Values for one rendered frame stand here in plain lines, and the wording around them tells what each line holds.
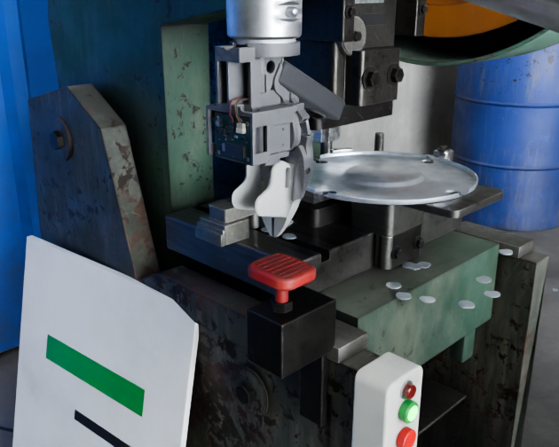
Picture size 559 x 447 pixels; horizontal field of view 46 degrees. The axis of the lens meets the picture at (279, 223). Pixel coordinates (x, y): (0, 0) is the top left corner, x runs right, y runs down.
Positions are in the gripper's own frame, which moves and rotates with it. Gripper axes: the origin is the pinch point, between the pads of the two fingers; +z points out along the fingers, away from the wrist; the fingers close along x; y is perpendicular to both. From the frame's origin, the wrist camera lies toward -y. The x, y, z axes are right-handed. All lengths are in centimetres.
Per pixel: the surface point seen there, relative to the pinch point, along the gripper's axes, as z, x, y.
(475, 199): 3.1, 6.4, -32.5
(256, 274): 5.6, -0.7, 2.9
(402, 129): 42, -138, -225
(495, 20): -19, -11, -66
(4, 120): 10, -135, -26
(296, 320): 10.8, 3.3, 0.5
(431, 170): 2.9, -6.3, -41.2
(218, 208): 5.7, -22.2, -9.6
